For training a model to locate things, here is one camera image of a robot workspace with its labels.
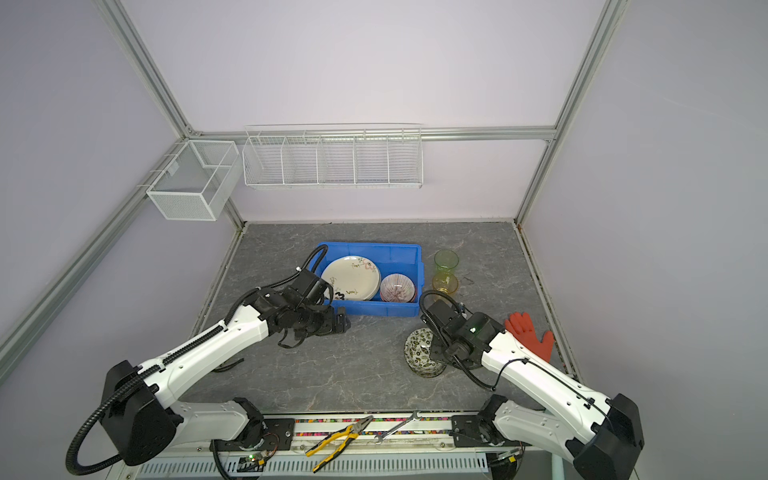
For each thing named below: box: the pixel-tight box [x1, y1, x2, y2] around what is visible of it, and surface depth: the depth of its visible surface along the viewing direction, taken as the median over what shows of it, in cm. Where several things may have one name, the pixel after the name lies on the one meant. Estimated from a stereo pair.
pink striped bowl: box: [380, 273, 416, 303], surface depth 98 cm
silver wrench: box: [368, 410, 421, 445], surface depth 77 cm
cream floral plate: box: [321, 255, 382, 301], surface depth 103 cm
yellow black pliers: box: [305, 415, 373, 473], surface depth 75 cm
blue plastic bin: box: [317, 242, 425, 317], surface depth 103 cm
